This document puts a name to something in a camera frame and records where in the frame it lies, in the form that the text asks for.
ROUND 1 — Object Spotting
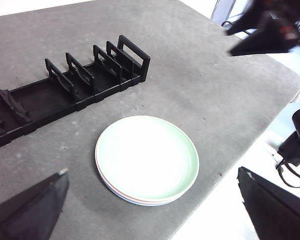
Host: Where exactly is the pink round plate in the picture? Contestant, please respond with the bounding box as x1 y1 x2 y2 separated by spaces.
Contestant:
94 139 190 205

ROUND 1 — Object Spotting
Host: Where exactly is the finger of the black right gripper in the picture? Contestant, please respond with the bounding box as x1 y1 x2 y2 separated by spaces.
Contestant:
228 15 290 57
224 0 267 36

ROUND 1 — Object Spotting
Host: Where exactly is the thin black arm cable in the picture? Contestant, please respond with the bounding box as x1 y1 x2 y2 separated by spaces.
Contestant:
276 159 300 189

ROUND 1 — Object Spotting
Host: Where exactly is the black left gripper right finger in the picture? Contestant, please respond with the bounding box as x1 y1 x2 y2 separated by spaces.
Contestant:
236 166 300 240

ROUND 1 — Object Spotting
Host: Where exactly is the black metal tube frame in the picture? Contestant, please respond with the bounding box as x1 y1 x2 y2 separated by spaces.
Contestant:
221 20 256 36

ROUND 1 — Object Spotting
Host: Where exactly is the black plastic dish rack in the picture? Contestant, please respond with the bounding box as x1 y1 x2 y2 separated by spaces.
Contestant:
0 34 151 153

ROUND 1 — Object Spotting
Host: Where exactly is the pale window frame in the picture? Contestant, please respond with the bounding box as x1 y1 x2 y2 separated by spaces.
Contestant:
211 0 252 22

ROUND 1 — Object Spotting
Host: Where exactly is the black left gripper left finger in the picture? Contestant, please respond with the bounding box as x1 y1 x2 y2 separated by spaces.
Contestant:
0 168 70 240

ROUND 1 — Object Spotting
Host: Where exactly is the blue round plate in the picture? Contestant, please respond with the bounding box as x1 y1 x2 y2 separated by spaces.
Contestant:
102 174 187 207

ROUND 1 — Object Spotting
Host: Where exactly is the green round plate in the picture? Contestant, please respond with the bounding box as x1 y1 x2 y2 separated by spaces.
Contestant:
94 115 200 202

